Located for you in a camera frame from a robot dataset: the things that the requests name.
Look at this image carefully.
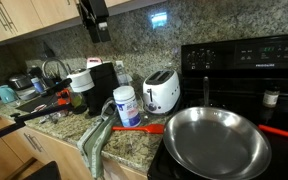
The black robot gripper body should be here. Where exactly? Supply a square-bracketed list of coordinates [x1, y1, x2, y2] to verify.
[78, 0, 110, 22]

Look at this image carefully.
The white wipes canister blue label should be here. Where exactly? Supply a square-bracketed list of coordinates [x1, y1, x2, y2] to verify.
[112, 85, 142, 129]

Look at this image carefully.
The pink white small appliance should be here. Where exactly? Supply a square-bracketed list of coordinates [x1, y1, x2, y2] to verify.
[86, 56, 104, 70]

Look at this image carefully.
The clear plastic water bottle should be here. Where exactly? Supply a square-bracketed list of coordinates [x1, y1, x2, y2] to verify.
[114, 63, 132, 88]

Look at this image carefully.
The curved metal faucet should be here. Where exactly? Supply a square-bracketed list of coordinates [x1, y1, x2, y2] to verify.
[41, 57, 71, 80]

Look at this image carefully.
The white cylindrical pot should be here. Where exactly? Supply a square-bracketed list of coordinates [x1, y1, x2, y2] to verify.
[66, 68, 96, 94]

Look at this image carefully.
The black coffee machine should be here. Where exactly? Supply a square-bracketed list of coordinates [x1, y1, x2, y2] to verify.
[82, 61, 121, 117]

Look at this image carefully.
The light wooden upper cabinet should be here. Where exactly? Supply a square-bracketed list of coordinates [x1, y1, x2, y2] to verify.
[0, 0, 168, 47]

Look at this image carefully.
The light wooden cabinet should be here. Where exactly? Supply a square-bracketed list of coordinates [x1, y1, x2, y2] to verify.
[0, 0, 168, 47]
[0, 111, 149, 180]

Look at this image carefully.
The orange black gadget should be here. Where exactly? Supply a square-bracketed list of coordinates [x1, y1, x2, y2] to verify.
[56, 88, 73, 108]

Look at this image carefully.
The blue cup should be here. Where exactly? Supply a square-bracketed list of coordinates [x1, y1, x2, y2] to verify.
[30, 76, 46, 94]

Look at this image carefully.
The white two-slot toaster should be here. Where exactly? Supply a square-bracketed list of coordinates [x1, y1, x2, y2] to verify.
[142, 68, 181, 115]

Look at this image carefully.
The silver rice cooker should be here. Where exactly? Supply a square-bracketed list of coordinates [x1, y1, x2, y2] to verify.
[7, 73, 35, 92]

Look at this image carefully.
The red silicone spatula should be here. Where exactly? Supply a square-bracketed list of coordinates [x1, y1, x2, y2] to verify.
[111, 123, 165, 135]

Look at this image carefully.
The light wooden lower cabinet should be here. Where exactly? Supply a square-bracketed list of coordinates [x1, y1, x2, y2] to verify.
[0, 111, 149, 180]

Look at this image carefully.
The black electric stove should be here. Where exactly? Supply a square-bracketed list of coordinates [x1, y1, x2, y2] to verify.
[146, 32, 288, 180]

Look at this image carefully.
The stainless steel frying pan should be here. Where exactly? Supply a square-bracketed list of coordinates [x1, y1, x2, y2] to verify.
[162, 76, 273, 180]

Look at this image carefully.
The small spice jar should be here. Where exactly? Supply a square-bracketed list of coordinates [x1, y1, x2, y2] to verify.
[262, 86, 281, 109]

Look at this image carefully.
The black stereo camera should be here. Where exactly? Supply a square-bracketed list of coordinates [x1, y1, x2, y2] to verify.
[44, 77, 74, 98]

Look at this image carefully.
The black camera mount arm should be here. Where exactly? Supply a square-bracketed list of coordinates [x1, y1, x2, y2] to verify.
[0, 101, 72, 146]

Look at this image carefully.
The red utensil handle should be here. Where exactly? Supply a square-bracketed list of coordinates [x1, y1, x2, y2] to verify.
[257, 124, 288, 142]

